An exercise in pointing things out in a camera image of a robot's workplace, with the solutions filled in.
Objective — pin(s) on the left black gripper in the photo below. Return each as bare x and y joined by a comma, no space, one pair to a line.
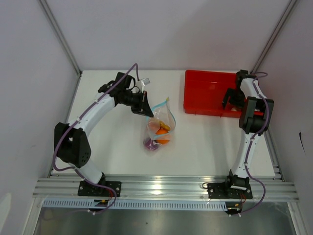
143,106

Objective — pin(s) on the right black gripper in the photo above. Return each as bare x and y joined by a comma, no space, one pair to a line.
229,93

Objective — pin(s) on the yellow food pieces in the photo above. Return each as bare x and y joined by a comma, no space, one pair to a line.
164,126

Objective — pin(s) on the clear zip top bag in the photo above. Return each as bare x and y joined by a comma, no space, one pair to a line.
161,112

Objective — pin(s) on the purple onion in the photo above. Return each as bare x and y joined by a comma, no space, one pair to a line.
150,144

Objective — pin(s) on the orange fruit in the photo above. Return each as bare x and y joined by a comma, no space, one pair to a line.
162,137

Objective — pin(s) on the small orange pumpkin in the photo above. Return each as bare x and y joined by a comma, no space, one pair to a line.
153,125

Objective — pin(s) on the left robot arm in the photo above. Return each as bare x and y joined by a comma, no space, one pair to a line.
71,143

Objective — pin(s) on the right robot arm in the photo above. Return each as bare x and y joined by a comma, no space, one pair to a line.
256,112

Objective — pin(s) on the red plastic tray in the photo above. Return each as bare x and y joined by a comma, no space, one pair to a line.
204,92

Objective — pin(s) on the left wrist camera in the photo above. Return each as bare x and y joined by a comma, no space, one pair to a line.
141,84

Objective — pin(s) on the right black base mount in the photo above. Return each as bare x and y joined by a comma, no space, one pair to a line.
222,191

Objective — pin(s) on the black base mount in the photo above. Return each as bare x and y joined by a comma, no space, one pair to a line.
222,191
86,189

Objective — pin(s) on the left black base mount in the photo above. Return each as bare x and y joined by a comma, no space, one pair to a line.
86,189

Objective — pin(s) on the aluminium rail frame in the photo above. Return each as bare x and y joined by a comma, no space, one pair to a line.
179,188

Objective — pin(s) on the white slotted cable duct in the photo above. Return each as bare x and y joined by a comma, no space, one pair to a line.
98,204

